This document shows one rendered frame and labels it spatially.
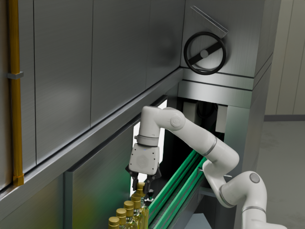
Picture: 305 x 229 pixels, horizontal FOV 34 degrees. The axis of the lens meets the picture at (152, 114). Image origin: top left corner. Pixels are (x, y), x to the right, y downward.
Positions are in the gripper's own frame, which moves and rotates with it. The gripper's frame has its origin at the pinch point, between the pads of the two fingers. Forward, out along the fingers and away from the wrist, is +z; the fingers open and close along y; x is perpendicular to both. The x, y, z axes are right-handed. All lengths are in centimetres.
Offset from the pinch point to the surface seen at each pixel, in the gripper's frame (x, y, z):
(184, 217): 51, 6, 22
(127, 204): -12.3, 0.1, 4.0
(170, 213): 30.5, 4.5, 16.1
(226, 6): 70, 6, -76
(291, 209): 250, 49, 54
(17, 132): -62, -13, -22
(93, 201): -12.5, -11.9, 5.5
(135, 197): -6.7, 0.9, 2.5
